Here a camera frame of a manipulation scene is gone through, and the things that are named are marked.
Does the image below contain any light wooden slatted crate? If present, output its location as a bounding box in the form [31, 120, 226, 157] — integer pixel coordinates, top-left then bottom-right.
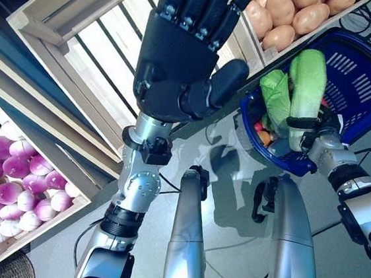
[233, 0, 371, 71]
[3, 0, 267, 174]
[0, 80, 98, 269]

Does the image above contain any black five-finger right hand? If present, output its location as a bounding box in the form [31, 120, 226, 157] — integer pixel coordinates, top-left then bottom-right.
[285, 105, 348, 152]

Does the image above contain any black five-finger left hand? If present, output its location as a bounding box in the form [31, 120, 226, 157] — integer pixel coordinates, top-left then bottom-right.
[123, 0, 285, 128]

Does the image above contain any blue plastic shopping basket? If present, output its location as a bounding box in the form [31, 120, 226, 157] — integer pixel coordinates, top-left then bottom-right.
[231, 23, 371, 182]

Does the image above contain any wooden display shelf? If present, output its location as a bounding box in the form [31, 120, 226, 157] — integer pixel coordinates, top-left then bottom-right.
[0, 0, 271, 212]

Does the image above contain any small orange fruit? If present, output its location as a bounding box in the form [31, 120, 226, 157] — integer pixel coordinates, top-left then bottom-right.
[256, 129, 273, 147]

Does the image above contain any silver left robot leg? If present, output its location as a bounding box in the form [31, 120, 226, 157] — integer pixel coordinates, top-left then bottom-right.
[147, 163, 220, 278]

